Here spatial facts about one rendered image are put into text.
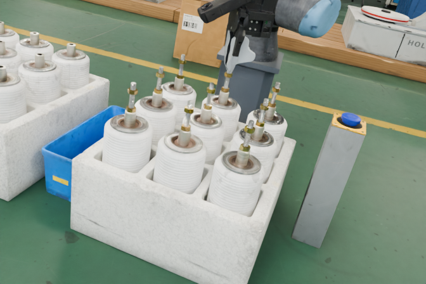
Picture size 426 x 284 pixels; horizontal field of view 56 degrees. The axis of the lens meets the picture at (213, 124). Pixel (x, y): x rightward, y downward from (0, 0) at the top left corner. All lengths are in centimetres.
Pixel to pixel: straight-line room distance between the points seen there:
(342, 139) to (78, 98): 65
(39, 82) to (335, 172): 70
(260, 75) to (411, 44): 167
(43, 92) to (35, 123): 9
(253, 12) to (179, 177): 38
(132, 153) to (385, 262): 65
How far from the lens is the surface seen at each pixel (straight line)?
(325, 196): 94
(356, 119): 88
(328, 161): 89
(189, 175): 76
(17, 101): 97
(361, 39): 268
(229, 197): 74
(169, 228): 79
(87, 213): 88
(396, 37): 271
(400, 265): 110
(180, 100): 97
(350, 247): 107
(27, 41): 123
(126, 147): 79
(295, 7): 110
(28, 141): 99
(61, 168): 97
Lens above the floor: 64
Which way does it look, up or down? 27 degrees down
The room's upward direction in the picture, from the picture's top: 12 degrees clockwise
